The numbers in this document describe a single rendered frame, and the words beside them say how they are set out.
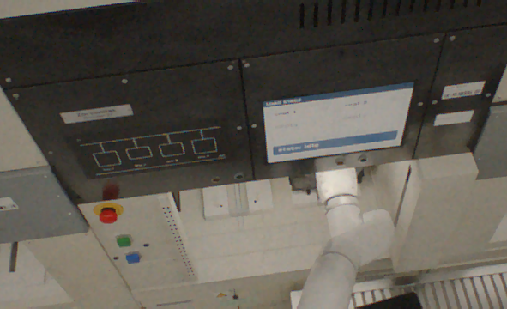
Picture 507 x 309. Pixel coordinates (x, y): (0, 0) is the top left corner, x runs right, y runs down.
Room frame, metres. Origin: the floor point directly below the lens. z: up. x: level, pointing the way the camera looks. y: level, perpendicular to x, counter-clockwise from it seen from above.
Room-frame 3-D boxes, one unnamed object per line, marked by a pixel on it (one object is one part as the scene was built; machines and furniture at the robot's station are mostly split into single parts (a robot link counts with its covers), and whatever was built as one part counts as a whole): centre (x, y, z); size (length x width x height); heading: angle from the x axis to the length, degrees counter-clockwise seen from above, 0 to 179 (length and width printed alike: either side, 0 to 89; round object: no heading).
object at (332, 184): (0.79, -0.20, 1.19); 0.11 x 0.10 x 0.07; 1
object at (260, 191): (1.01, 0.07, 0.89); 0.22 x 0.21 x 0.04; 1
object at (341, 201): (0.73, -0.19, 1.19); 0.09 x 0.03 x 0.08; 91
